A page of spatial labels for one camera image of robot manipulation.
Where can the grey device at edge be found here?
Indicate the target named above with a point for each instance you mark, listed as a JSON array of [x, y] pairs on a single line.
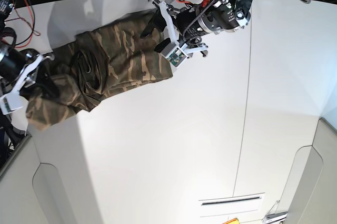
[[274, 218]]

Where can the orange object at edge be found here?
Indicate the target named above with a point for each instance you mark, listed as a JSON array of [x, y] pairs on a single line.
[[233, 221]]

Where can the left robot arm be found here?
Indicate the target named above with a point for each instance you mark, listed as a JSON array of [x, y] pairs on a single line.
[[187, 25]]

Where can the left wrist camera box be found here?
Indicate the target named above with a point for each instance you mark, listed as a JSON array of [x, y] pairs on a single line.
[[174, 54]]

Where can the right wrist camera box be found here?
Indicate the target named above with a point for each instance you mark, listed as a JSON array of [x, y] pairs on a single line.
[[10, 103]]

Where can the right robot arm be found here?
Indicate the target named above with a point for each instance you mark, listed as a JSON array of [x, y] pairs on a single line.
[[12, 60]]

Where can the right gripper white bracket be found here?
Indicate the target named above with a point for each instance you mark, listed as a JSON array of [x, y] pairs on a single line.
[[34, 81]]

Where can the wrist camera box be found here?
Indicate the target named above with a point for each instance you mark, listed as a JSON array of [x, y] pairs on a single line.
[[10, 103], [174, 54]]

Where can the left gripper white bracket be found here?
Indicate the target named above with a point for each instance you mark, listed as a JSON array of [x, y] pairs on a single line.
[[164, 20]]

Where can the camouflage T-shirt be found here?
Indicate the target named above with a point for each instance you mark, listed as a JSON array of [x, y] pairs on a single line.
[[97, 65]]

